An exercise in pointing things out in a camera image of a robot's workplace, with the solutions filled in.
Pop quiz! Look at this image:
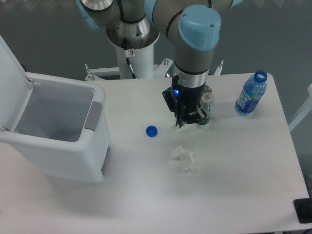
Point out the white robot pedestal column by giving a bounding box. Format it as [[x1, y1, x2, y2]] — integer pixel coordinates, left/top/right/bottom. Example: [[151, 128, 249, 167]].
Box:
[[115, 45, 154, 79]]

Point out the black device at table edge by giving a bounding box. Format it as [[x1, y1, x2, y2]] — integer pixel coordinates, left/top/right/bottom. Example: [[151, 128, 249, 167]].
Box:
[[293, 198, 312, 224]]

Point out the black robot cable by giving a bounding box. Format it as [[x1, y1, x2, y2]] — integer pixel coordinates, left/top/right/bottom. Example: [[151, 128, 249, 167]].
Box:
[[123, 38, 138, 79]]

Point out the white trash bin lid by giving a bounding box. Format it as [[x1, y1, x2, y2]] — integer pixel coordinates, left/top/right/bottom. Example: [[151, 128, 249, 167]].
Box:
[[0, 38, 40, 132]]

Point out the large crumpled white paper ball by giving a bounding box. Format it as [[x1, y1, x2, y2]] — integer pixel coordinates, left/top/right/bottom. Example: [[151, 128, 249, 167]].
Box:
[[171, 146, 198, 174]]

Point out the blue plastic water bottle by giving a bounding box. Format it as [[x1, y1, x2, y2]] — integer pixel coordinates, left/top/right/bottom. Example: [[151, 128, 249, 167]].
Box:
[[235, 70, 268, 115]]

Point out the blue bottle cap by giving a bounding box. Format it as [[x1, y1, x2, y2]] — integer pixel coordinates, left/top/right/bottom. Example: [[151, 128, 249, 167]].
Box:
[[146, 125, 158, 137]]

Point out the white trash bin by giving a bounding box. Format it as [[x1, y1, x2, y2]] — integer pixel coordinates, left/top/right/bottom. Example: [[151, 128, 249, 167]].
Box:
[[0, 73, 111, 183]]

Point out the white frame at right edge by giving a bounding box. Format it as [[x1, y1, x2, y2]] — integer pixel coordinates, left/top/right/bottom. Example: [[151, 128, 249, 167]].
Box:
[[288, 84, 312, 132]]

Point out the white metal base frame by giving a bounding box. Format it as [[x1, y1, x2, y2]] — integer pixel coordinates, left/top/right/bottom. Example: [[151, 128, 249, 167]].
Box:
[[84, 58, 225, 81]]

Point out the small white paper ball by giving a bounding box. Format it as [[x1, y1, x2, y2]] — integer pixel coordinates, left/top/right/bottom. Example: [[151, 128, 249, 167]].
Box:
[[171, 124, 189, 133]]

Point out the clear green-label plastic bottle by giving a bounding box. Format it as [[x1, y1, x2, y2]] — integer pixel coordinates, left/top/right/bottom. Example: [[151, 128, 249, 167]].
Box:
[[198, 91, 213, 125]]

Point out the crushed red soda can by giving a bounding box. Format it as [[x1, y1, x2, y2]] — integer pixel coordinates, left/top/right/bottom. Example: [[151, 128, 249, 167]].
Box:
[[203, 84, 212, 93]]

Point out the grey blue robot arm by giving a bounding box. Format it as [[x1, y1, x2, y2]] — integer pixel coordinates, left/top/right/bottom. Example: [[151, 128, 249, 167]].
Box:
[[77, 0, 237, 126]]

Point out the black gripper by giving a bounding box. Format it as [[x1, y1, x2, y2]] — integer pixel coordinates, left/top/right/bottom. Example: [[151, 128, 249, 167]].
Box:
[[162, 75, 206, 128]]

